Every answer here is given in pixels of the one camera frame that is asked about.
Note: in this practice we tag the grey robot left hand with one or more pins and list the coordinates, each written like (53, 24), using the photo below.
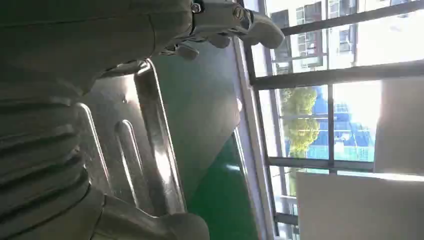
(99, 36)

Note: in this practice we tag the steel tray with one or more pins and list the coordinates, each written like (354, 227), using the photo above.
(132, 139)

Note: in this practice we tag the green table mat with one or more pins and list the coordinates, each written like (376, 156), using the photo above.
(202, 109)

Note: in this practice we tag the ribbed grey left arm sleeve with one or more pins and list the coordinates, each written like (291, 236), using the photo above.
(36, 155)

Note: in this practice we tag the green tree outside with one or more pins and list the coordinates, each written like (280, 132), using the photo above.
(299, 129)

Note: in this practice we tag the pale building outside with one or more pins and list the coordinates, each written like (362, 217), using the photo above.
(344, 43)

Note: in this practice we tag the blue roofed building outside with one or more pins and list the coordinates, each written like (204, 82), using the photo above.
(351, 139)

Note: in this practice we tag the white board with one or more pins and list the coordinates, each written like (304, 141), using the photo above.
(357, 208)

